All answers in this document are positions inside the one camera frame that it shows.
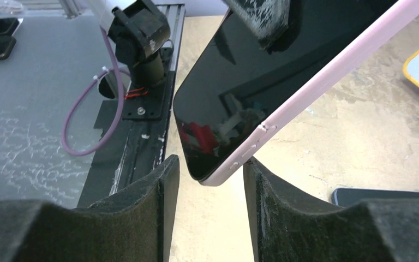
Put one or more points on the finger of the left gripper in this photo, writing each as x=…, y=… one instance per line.
x=266, y=19

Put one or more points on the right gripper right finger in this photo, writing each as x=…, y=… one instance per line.
x=288, y=224

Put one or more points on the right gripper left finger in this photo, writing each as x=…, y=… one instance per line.
x=134, y=224

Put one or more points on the black phone blue frame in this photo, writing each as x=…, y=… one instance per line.
x=345, y=197

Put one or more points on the pink cased phone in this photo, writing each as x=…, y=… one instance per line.
x=237, y=95

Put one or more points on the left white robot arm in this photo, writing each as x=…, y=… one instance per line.
x=139, y=29

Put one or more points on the black aluminium base frame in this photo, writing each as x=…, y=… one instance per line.
x=138, y=143

